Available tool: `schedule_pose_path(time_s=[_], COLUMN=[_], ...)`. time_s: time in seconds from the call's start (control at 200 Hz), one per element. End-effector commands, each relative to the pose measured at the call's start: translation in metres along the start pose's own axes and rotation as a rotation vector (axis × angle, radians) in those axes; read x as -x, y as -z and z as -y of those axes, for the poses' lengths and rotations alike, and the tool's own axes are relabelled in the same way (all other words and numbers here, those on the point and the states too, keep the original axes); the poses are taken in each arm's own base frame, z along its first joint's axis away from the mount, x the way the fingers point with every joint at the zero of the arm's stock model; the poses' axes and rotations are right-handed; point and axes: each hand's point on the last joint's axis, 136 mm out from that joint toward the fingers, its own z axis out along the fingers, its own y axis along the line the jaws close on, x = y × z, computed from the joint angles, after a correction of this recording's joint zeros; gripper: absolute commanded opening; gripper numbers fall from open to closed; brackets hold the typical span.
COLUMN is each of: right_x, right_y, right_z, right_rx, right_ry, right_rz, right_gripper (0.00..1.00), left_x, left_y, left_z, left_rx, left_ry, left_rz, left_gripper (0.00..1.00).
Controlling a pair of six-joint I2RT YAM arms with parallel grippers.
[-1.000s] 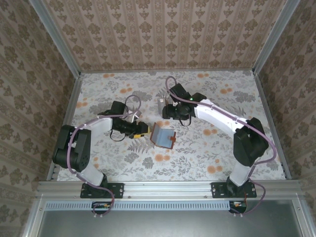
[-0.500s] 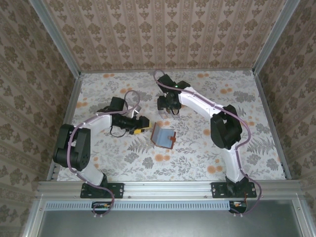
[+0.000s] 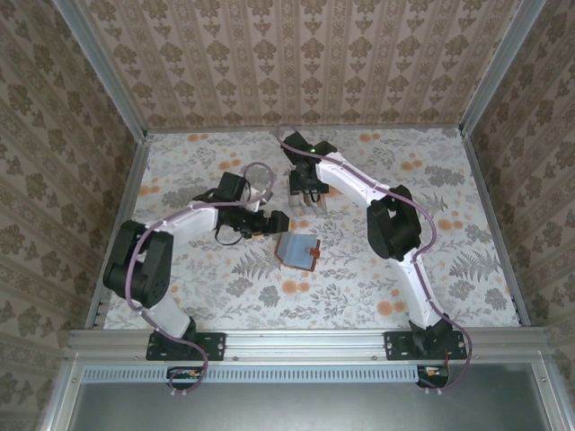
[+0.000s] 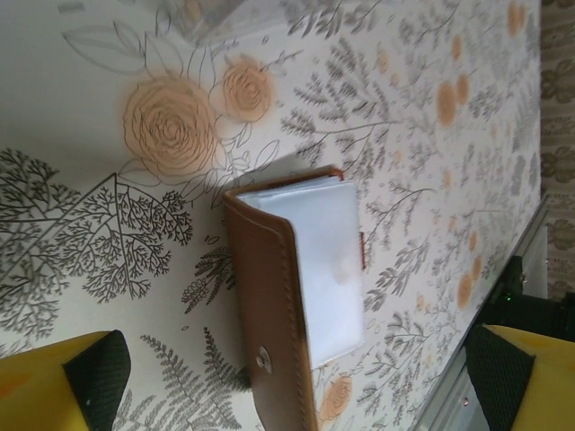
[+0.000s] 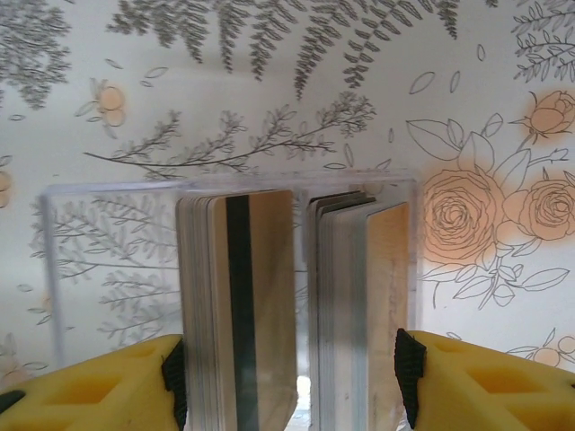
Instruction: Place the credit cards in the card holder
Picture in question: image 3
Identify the clear acrylic card stand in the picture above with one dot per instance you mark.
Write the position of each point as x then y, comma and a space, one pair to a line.
296, 207

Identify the brown leather card holder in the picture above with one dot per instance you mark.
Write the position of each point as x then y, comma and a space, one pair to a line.
296, 251

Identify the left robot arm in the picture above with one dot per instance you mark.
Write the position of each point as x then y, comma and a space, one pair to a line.
135, 265

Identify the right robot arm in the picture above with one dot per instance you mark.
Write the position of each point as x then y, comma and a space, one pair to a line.
395, 224

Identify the grey metal panel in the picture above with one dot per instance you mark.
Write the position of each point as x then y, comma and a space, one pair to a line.
305, 408

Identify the aluminium back rail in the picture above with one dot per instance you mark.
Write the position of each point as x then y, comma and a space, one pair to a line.
224, 128

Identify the aluminium side rail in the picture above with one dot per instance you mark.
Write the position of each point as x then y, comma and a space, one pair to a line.
487, 202
121, 215

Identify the aluminium front frame rail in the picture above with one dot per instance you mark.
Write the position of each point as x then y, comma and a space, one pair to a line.
305, 343

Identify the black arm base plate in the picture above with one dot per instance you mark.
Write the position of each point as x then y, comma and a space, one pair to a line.
395, 345
215, 345

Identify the aluminium frame post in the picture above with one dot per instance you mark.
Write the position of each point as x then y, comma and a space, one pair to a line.
500, 67
104, 67

